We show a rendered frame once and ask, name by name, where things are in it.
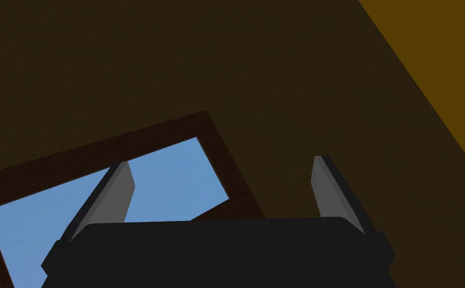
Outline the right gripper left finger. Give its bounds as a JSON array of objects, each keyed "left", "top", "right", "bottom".
[{"left": 59, "top": 161, "right": 136, "bottom": 243}]

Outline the dark brown framed window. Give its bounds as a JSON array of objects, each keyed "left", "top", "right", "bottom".
[{"left": 0, "top": 109, "right": 266, "bottom": 288}]

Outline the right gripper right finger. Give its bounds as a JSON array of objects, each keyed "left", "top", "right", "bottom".
[{"left": 310, "top": 155, "right": 377, "bottom": 236}]

